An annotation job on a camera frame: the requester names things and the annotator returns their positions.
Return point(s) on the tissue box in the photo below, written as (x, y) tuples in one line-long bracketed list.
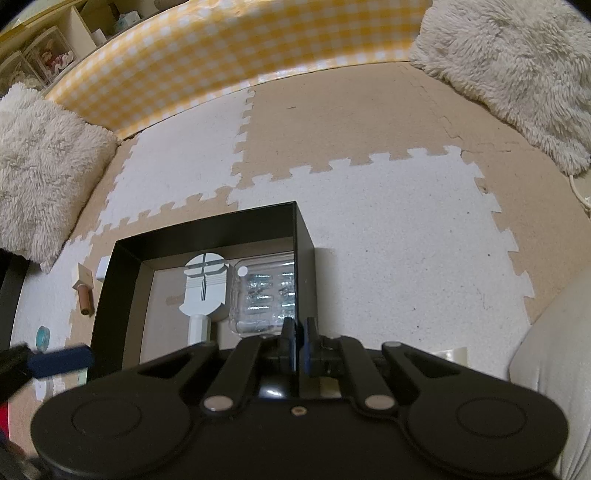
[(126, 22)]

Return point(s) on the yellow checkered bed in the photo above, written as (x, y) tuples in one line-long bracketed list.
[(231, 41)]

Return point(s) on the small teal round object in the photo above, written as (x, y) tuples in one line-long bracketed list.
[(42, 336)]

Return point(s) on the brown lipstick with white cap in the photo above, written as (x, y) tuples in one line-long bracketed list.
[(85, 297)]

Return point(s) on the clear plastic case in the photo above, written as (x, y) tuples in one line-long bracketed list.
[(261, 295)]

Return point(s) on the beige white foam puzzle mat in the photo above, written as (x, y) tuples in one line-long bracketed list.
[(392, 221)]

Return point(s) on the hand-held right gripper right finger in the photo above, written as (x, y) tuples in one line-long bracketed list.
[(304, 355)]

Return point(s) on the black box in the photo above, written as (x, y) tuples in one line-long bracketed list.
[(124, 286)]

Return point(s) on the white watch band tool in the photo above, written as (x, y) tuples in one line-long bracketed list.
[(205, 281)]

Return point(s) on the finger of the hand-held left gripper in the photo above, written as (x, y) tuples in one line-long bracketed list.
[(60, 361)]

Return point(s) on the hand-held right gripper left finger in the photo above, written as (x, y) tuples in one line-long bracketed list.
[(292, 344)]

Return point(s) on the dark bulky object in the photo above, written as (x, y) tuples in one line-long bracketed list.
[(9, 295)]

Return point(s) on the small cream block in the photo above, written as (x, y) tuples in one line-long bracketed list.
[(452, 357)]

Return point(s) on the small white round object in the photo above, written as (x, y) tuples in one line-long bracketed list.
[(45, 391)]

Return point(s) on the clear doll display case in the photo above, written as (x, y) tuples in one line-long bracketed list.
[(14, 71), (51, 55)]

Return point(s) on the wooden shelf unit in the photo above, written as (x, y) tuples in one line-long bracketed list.
[(78, 23)]

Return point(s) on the fluffy white pillow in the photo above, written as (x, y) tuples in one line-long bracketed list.
[(517, 60), (46, 170)]

